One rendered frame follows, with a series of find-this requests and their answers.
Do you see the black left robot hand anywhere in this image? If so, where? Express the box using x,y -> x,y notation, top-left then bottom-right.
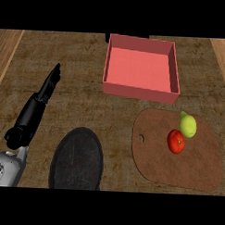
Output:
4,60 -> 63,153

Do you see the pink cardboard box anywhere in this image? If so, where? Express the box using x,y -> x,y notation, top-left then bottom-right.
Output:
101,32 -> 183,106

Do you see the red tomato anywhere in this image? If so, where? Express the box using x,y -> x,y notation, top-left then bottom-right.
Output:
166,128 -> 187,156

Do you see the brown wooden cutting board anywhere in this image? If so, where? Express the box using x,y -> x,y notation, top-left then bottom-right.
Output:
129,106 -> 225,194

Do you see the black round plate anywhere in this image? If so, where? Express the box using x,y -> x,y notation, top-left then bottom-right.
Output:
48,125 -> 106,192

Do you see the green pear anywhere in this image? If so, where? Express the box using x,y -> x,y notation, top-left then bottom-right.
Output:
177,110 -> 199,140

